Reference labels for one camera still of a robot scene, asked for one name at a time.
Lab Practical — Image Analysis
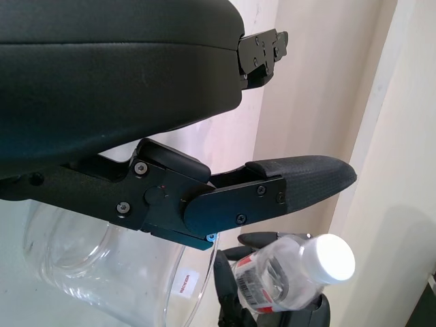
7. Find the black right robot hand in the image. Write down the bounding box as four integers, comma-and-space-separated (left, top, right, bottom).
213, 231, 332, 327

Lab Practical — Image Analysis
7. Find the clear glass cup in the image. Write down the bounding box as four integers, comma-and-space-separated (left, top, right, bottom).
22, 200, 219, 327

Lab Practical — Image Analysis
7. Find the clear water bottle white cap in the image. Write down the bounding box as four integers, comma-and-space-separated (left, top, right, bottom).
231, 234, 356, 315

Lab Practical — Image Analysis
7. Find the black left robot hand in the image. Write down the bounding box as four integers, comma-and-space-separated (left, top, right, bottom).
0, 0, 358, 251

